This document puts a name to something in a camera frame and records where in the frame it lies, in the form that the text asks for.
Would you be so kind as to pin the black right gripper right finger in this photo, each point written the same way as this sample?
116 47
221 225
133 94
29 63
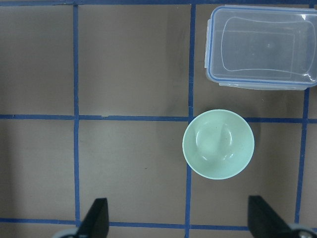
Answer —
264 222

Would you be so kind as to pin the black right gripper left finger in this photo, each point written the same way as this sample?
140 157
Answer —
96 222

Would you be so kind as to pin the green bowl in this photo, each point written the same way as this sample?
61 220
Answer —
218 144

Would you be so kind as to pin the clear plastic lidded container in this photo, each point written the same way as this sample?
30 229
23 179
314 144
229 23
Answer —
262 48

